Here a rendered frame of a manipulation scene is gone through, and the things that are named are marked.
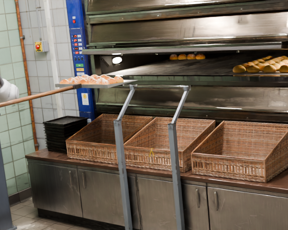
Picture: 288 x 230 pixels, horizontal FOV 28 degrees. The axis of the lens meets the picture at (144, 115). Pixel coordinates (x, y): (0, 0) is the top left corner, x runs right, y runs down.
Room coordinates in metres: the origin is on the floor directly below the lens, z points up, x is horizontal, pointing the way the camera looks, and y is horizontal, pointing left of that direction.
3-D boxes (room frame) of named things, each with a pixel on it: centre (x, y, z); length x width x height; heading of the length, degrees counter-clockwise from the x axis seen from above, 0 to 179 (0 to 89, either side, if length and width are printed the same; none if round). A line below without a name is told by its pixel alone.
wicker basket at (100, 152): (4.54, 0.29, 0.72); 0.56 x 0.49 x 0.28; 51
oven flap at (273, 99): (4.39, -0.33, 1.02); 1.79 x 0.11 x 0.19; 51
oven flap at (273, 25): (4.39, -0.33, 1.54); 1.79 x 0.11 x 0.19; 51
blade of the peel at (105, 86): (4.46, 0.35, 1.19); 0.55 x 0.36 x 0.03; 52
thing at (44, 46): (5.29, 0.87, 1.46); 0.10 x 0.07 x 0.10; 51
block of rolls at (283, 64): (4.38, -1.05, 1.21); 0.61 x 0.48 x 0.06; 141
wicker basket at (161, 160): (4.17, -0.17, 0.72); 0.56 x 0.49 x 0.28; 52
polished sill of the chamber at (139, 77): (4.41, -0.34, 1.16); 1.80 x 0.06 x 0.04; 51
